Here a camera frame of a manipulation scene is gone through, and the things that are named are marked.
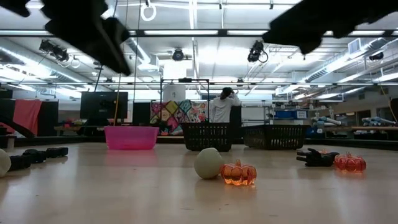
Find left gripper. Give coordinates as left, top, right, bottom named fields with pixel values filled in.
left=40, top=0, right=132, bottom=77

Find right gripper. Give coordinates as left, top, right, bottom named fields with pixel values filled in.
left=262, top=0, right=358, bottom=55

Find black slotted plastic basket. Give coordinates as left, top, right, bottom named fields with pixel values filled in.
left=241, top=124, right=309, bottom=151
left=180, top=121, right=233, bottom=152

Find small pale toy skull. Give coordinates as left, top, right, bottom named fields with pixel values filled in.
left=0, top=148, right=12, bottom=179
left=194, top=147, right=225, bottom=180

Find black ceiling spotlight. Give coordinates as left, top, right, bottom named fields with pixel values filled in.
left=39, top=39, right=71, bottom=63
left=247, top=39, right=269, bottom=63
left=172, top=48, right=186, bottom=62

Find black monitor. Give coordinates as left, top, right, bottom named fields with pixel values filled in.
left=80, top=91, right=129, bottom=120

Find black upright panel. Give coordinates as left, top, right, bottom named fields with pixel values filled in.
left=132, top=101, right=152, bottom=127

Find blue storage bins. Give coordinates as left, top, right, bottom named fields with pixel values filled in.
left=274, top=110, right=309, bottom=120

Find pink plastic bowl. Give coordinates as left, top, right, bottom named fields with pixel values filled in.
left=104, top=125, right=160, bottom=151

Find colourful patchwork quilt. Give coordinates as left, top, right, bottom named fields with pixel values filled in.
left=150, top=99, right=212, bottom=137

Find person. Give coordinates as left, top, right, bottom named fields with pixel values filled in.
left=208, top=86, right=242, bottom=124

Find red hanging cloth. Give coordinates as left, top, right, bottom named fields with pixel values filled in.
left=12, top=99, right=44, bottom=137

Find white hanging ring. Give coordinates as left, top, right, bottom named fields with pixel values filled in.
left=140, top=2, right=157, bottom=22

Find yellow hanging rope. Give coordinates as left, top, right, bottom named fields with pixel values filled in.
left=113, top=42, right=127, bottom=127

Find black metal stand frame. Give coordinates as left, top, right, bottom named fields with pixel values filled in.
left=160, top=78, right=210, bottom=125

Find black aluminium table frame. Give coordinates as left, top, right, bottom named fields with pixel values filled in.
left=0, top=135, right=398, bottom=151

